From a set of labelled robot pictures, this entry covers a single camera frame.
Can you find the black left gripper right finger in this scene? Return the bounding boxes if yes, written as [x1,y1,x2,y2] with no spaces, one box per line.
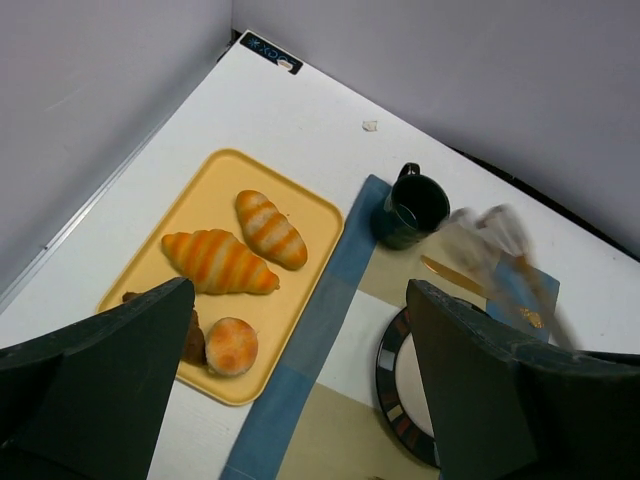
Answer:
[406,280,639,479]

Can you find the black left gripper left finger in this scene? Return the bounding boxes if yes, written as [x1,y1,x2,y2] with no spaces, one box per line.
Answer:
[1,278,195,479]

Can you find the round bread bun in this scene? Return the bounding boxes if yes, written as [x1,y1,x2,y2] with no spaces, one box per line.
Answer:
[205,317,259,377]

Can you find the metal tongs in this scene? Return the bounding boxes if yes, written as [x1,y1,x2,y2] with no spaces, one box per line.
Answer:
[438,204,577,352]

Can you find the striped bread roll far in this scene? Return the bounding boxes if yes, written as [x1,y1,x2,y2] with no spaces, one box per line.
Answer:
[235,190,308,270]

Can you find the dark rimmed ceramic plate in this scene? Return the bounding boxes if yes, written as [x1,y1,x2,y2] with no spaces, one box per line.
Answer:
[374,307,440,468]

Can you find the brown chocolate croissant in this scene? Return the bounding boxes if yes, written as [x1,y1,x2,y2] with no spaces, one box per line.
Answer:
[122,291,207,367]

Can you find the gold knife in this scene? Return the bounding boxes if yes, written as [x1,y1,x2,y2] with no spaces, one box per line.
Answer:
[421,255,489,299]

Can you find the blue beige placemat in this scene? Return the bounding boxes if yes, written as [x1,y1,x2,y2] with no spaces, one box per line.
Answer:
[219,173,561,480]

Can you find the striped orange croissant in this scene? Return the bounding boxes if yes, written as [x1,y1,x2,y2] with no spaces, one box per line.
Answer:
[161,229,280,295]

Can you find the dark green mug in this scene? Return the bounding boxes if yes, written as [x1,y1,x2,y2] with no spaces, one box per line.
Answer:
[370,163,450,250]

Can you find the yellow plastic tray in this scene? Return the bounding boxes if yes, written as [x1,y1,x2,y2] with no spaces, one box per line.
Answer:
[97,149,344,406]

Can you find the small white paper scrap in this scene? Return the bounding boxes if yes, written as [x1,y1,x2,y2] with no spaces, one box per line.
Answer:
[362,120,378,132]

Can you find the left blue logo sticker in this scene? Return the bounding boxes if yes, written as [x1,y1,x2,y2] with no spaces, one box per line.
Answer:
[240,32,304,75]

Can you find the aluminium table frame rail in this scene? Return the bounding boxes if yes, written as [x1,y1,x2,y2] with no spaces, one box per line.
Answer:
[1,30,237,308]

